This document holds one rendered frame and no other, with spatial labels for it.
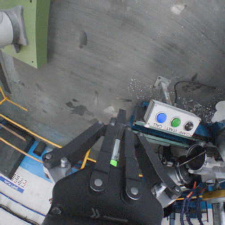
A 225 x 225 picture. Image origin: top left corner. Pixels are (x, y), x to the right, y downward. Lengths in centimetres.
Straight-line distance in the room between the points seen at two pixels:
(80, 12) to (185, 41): 44
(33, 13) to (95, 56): 33
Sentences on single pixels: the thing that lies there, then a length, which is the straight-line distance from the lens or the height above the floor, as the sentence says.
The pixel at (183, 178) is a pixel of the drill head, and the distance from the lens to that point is 86.
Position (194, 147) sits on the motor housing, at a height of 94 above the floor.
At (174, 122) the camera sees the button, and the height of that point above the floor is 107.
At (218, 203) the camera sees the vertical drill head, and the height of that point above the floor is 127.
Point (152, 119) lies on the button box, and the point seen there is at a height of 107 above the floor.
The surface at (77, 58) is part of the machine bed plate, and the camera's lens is 59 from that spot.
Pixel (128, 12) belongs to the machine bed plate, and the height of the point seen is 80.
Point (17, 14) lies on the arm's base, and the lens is 64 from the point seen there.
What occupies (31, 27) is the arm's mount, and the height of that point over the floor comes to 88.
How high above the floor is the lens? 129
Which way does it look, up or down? 44 degrees down
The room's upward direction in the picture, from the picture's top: 163 degrees counter-clockwise
